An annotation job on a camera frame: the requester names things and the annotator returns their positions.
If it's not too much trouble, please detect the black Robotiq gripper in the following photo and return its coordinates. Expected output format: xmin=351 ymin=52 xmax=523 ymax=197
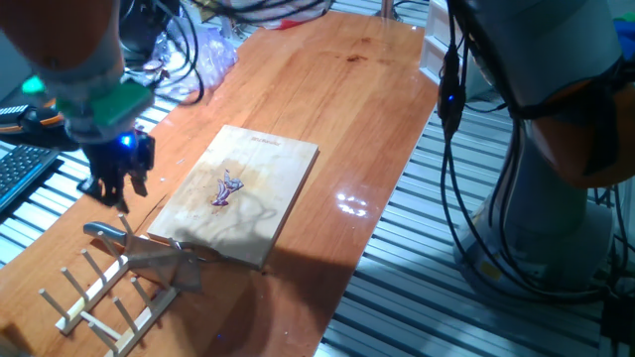
xmin=75 ymin=132 xmax=151 ymax=210

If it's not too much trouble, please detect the steel cleaver knife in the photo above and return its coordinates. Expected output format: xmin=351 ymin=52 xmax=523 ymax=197
xmin=82 ymin=221 xmax=204 ymax=295

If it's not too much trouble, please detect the red onion wedge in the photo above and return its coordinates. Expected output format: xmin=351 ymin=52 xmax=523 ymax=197
xmin=210 ymin=168 xmax=246 ymax=208

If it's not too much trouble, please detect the black computer keyboard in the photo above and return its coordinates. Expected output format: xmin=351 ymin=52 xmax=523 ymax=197
xmin=0 ymin=144 xmax=62 ymax=213

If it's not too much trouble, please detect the wooden peg dish rack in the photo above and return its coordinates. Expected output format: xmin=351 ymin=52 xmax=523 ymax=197
xmin=38 ymin=212 xmax=200 ymax=357

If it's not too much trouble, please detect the orange black teach pendant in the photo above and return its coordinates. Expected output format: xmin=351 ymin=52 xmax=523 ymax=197
xmin=0 ymin=97 xmax=66 ymax=136

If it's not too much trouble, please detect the wooden cutting board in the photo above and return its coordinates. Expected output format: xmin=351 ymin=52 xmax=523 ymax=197
xmin=147 ymin=124 xmax=320 ymax=271

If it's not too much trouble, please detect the clear plastic bag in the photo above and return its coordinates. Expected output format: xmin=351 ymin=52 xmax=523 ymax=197
xmin=142 ymin=17 xmax=240 ymax=98

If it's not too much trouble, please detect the black filament spool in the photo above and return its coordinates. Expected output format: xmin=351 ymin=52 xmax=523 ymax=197
xmin=118 ymin=0 xmax=182 ymax=54

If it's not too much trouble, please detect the white shopping bag red print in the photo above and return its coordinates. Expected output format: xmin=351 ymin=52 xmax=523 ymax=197
xmin=232 ymin=0 xmax=333 ymax=31

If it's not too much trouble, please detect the white plastic drawer box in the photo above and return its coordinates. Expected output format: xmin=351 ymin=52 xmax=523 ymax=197
xmin=418 ymin=0 xmax=492 ymax=98

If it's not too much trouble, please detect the blue plastic bag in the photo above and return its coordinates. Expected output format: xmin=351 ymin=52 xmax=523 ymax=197
xmin=612 ymin=11 xmax=635 ymax=51

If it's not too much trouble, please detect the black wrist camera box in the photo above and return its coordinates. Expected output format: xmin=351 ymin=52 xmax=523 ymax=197
xmin=135 ymin=130 xmax=157 ymax=173

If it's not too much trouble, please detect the green gripper mount plate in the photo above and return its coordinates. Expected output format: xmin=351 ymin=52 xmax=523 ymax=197
xmin=21 ymin=73 xmax=156 ymax=128

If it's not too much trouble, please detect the aluminium frame post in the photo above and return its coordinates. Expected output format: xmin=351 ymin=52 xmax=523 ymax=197
xmin=373 ymin=0 xmax=404 ymax=23

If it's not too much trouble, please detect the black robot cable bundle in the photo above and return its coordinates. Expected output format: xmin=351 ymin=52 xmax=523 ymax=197
xmin=118 ymin=0 xmax=631 ymax=304

